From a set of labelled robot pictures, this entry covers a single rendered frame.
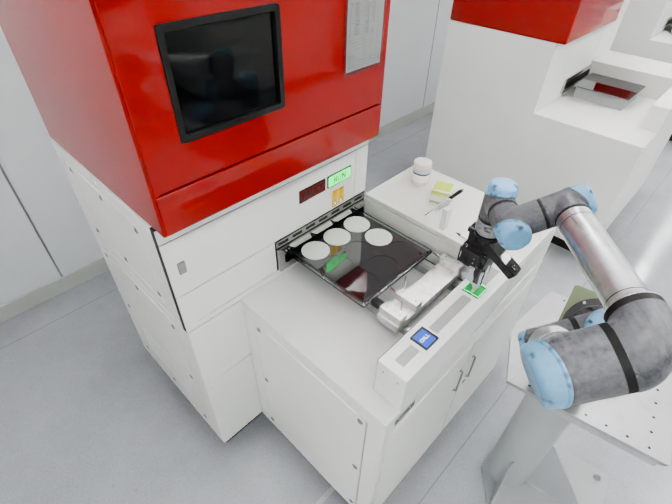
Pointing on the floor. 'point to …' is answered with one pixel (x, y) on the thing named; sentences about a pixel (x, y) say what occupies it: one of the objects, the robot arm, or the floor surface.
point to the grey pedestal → (538, 463)
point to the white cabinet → (386, 467)
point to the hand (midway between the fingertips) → (477, 286)
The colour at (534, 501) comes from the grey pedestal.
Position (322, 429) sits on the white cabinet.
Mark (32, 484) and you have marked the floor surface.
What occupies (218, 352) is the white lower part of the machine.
